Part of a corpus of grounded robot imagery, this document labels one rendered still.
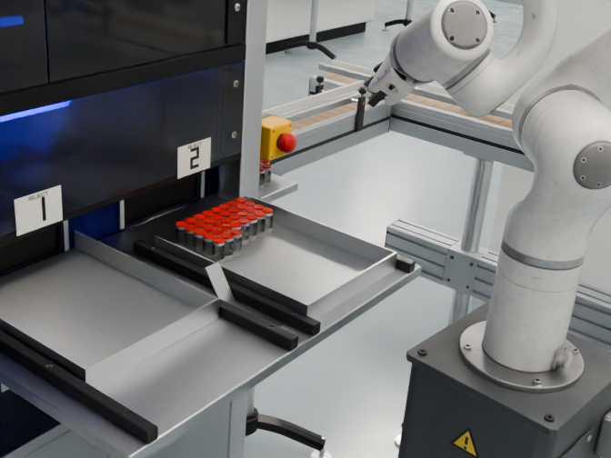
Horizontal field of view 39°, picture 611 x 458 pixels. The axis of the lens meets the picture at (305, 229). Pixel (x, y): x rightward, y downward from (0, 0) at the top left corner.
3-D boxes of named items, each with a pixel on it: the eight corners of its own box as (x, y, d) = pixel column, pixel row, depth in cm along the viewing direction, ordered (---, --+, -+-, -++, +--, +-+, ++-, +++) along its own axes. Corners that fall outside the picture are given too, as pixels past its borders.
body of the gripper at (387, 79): (422, 100, 118) (395, 113, 129) (457, 40, 120) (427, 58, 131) (378, 68, 117) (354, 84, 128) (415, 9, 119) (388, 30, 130)
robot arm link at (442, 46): (468, 58, 118) (425, 7, 117) (514, 34, 105) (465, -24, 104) (428, 98, 116) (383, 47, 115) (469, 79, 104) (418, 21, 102)
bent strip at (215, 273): (204, 299, 138) (205, 267, 135) (216, 293, 140) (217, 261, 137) (270, 332, 130) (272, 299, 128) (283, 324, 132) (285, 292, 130)
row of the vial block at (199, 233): (190, 254, 151) (191, 231, 149) (256, 224, 164) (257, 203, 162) (199, 258, 150) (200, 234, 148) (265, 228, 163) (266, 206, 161)
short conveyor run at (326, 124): (225, 203, 183) (227, 133, 176) (173, 182, 191) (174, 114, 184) (394, 134, 233) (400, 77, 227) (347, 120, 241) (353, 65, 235)
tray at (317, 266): (155, 253, 151) (155, 235, 149) (251, 212, 170) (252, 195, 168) (305, 324, 133) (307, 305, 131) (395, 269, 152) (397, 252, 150)
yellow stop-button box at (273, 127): (242, 152, 178) (244, 119, 175) (265, 144, 183) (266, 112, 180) (270, 162, 174) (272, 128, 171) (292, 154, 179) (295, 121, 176)
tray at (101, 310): (-59, 301, 131) (-62, 281, 130) (76, 248, 151) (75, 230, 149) (85, 391, 114) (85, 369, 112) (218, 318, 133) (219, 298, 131)
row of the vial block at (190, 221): (172, 246, 154) (173, 223, 152) (239, 217, 167) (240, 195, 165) (181, 250, 152) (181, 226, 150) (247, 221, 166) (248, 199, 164)
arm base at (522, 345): (604, 360, 134) (631, 254, 126) (545, 410, 121) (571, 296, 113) (498, 312, 145) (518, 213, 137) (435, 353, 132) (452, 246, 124)
